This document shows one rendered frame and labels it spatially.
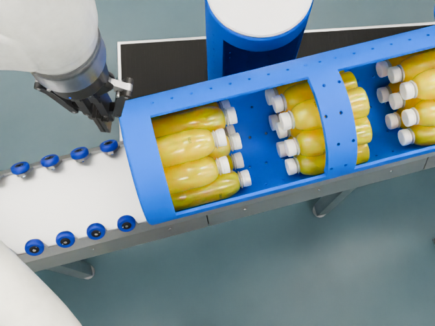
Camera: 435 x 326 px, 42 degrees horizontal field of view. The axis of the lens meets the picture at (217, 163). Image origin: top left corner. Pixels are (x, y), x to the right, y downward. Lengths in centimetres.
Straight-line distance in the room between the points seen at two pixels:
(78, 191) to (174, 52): 110
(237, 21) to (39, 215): 69
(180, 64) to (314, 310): 114
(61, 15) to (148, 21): 216
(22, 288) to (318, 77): 86
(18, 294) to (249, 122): 102
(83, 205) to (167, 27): 137
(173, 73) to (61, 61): 182
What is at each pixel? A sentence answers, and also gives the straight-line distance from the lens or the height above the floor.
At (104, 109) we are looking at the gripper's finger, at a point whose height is 158.
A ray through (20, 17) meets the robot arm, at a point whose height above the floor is 190.
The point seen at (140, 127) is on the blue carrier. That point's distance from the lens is 116.
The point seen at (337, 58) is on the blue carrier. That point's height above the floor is 121.
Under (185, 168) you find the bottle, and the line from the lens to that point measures 123.
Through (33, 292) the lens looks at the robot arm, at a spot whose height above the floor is 185.
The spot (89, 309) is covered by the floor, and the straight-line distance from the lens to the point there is 237.
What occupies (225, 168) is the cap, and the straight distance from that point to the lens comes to 124.
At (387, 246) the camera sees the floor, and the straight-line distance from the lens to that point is 244.
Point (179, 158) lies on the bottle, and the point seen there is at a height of 116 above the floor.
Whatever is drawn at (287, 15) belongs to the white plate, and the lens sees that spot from 149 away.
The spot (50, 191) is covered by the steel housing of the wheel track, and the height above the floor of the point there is 93.
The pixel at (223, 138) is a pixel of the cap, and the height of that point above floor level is 116.
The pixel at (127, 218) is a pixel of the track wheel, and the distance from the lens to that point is 137.
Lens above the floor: 232
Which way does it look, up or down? 75 degrees down
